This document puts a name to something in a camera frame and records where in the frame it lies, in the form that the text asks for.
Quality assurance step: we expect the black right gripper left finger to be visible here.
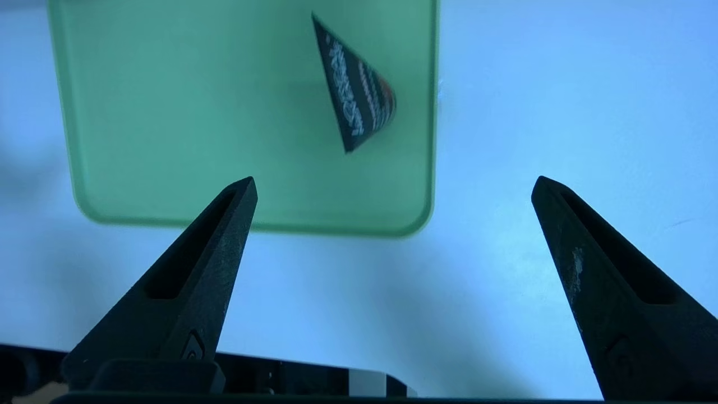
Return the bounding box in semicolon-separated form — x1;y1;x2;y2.
61;176;259;393

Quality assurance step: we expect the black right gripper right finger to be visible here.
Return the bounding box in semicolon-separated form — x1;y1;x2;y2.
531;176;718;400

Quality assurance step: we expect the black squeeze tube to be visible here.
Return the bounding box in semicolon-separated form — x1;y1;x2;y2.
311;12;397;154

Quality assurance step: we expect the black robot chassis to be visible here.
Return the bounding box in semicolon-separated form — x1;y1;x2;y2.
0;343;417;398

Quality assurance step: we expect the light green plastic tray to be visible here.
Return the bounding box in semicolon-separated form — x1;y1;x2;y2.
47;0;439;238

